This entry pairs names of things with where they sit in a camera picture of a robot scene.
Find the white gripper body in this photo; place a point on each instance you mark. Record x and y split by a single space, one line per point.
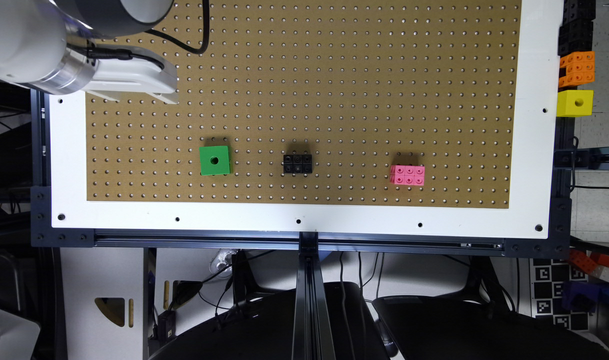
127 69

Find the green block with hole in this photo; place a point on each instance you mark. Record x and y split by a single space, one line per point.
214 160

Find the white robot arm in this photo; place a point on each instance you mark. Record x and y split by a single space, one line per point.
64 46

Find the black studded block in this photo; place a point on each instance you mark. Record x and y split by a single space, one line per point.
297 164

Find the pink studded block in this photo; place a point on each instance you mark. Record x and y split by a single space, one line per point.
407 175

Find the yellow block with hole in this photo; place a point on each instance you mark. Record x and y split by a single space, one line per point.
575 103

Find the black block stack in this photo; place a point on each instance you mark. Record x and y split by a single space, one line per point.
576 31

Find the orange studded block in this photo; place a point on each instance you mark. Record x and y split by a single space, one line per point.
577 68

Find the red orange block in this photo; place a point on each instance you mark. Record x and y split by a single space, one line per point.
587 262

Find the purple block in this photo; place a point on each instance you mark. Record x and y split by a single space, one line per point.
580 296

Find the brown pegboard panel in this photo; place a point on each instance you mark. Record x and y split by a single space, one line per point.
359 85

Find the left black chair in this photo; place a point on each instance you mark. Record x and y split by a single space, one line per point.
264 330

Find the black chair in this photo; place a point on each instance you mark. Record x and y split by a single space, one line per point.
264 330
446 329

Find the right black chair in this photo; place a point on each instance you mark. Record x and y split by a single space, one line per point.
446 329

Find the black white marker board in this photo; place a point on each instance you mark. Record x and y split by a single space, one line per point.
547 278

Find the black aluminium table frame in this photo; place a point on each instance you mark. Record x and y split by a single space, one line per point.
536 225

